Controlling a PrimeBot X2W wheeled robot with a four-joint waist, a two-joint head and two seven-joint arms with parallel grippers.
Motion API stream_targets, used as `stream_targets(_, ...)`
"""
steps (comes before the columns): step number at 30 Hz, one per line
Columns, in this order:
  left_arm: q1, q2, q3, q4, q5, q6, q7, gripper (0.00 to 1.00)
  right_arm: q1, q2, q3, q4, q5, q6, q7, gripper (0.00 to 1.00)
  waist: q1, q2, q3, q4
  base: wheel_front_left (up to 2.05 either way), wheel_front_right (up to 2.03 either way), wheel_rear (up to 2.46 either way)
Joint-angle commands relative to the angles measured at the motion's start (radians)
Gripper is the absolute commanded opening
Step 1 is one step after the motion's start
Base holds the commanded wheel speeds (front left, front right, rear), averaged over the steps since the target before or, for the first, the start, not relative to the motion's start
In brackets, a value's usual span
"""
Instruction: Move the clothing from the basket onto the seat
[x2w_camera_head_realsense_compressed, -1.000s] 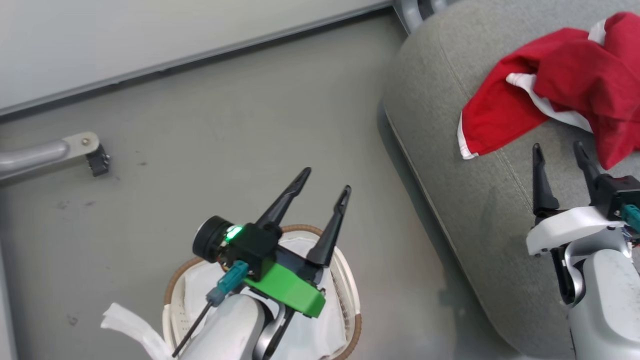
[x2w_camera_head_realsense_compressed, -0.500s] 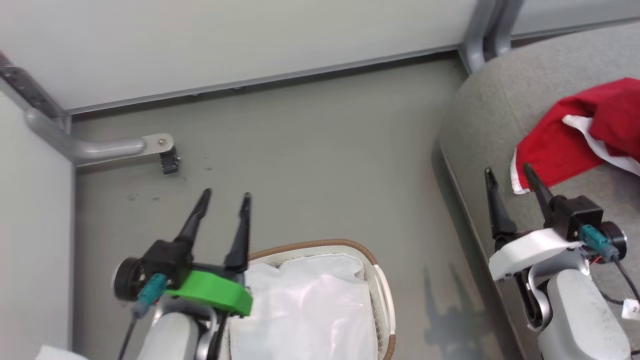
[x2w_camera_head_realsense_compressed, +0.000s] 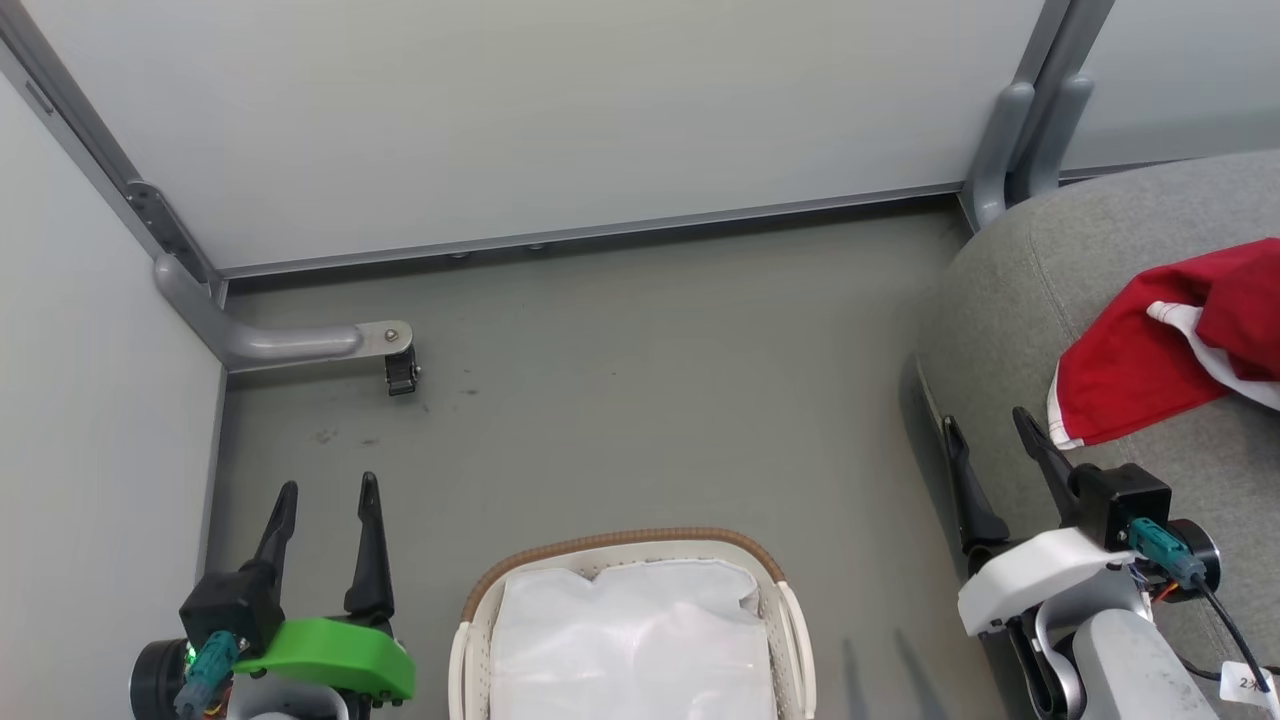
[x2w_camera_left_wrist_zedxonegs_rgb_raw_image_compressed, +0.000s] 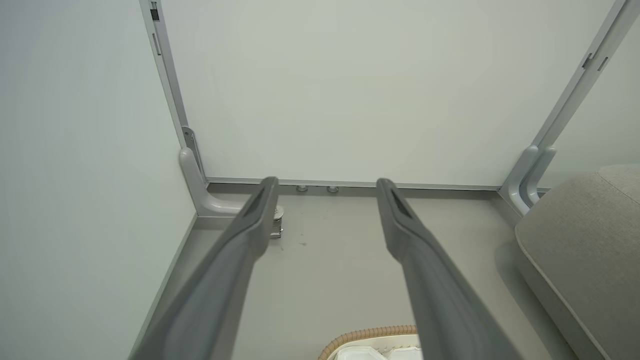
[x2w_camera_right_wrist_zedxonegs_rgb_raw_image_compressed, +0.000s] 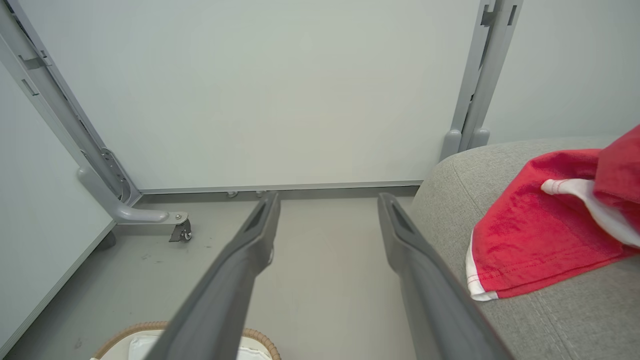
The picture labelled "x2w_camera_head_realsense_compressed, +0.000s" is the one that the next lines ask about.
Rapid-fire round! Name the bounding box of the grey curved partition bracket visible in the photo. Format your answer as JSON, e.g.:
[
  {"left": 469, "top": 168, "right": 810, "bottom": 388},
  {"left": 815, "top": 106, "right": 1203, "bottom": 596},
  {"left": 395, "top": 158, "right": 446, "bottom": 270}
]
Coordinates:
[
  {"left": 965, "top": 80, "right": 1036, "bottom": 231},
  {"left": 1010, "top": 75, "right": 1094, "bottom": 206}
]

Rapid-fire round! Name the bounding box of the grey partition post with hinge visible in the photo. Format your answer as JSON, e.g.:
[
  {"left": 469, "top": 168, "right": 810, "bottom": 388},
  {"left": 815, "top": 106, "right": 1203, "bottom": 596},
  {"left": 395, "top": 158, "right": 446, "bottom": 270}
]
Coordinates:
[{"left": 0, "top": 0, "right": 226, "bottom": 301}]

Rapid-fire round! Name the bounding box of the red and white garment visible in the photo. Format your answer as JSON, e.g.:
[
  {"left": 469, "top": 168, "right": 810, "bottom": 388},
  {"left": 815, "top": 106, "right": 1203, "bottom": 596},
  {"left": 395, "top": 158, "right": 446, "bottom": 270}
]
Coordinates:
[{"left": 1046, "top": 237, "right": 1280, "bottom": 451}]

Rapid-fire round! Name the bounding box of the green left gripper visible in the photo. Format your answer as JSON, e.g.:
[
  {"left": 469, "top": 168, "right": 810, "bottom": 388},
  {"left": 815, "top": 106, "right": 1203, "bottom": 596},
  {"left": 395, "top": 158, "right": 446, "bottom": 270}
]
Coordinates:
[{"left": 232, "top": 471, "right": 416, "bottom": 701}]

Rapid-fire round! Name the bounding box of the teal plug left camera cable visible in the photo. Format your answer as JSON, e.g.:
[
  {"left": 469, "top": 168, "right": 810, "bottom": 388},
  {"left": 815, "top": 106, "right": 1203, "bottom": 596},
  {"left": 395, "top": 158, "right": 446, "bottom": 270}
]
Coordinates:
[{"left": 175, "top": 630, "right": 241, "bottom": 719}]

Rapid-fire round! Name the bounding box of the white basket liner bag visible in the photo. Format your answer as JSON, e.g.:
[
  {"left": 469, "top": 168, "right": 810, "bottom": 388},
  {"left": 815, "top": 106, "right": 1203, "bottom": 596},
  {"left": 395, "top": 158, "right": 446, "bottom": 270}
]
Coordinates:
[{"left": 488, "top": 558, "right": 779, "bottom": 720}]

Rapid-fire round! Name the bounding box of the cream laundry basket, woven rim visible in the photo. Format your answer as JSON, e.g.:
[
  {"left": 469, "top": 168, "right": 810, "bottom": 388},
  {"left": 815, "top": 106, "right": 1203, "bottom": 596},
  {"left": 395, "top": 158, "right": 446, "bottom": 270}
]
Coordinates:
[{"left": 448, "top": 527, "right": 818, "bottom": 720}]

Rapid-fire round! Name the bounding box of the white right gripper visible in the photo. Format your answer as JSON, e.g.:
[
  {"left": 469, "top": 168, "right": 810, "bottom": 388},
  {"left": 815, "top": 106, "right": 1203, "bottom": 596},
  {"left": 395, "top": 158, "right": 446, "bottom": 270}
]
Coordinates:
[{"left": 942, "top": 406, "right": 1141, "bottom": 637}]

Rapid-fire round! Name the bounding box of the grey aluminium partition rail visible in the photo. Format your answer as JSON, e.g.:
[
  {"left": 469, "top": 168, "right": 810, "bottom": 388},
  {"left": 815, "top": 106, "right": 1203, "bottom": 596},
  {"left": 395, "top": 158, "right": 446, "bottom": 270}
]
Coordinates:
[{"left": 215, "top": 180, "right": 969, "bottom": 283}]

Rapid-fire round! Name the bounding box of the grey plain partition post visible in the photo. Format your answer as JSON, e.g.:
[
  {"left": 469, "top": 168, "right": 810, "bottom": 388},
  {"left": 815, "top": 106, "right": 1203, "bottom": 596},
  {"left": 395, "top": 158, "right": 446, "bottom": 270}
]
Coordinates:
[{"left": 1010, "top": 0, "right": 1116, "bottom": 101}]

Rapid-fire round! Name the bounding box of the teal plug camera cable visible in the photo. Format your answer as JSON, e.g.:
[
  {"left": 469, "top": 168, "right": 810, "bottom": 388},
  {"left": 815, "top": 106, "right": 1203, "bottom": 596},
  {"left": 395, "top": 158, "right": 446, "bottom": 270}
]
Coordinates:
[
  {"left": 1128, "top": 517, "right": 1280, "bottom": 706},
  {"left": 175, "top": 630, "right": 241, "bottom": 719}
]

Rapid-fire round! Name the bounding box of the white cable label tag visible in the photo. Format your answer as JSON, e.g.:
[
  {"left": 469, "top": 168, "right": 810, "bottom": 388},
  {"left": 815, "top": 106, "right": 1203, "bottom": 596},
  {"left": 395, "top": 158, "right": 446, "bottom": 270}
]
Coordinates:
[{"left": 1218, "top": 662, "right": 1279, "bottom": 713}]

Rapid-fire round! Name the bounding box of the grey partition foot with plate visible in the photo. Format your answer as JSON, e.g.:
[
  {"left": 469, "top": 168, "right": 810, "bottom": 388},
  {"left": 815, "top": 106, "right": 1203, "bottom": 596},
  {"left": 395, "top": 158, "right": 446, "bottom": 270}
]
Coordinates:
[{"left": 153, "top": 253, "right": 413, "bottom": 373}]

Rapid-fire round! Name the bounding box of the grey upholstered seat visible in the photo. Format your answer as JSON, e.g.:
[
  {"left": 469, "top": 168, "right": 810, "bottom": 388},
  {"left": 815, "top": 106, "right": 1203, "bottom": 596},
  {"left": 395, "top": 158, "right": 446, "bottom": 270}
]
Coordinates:
[{"left": 915, "top": 150, "right": 1280, "bottom": 720}]

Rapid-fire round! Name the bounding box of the grey glass partition rail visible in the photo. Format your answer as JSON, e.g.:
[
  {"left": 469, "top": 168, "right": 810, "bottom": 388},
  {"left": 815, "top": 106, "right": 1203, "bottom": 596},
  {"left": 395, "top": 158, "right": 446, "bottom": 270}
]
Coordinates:
[{"left": 1058, "top": 158, "right": 1201, "bottom": 183}]

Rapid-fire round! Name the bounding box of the teal plug right camera cable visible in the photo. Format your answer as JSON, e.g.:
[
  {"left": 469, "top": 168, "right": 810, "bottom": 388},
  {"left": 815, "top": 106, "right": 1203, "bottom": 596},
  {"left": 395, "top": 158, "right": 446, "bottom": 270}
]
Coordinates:
[{"left": 1128, "top": 517, "right": 1280, "bottom": 706}]

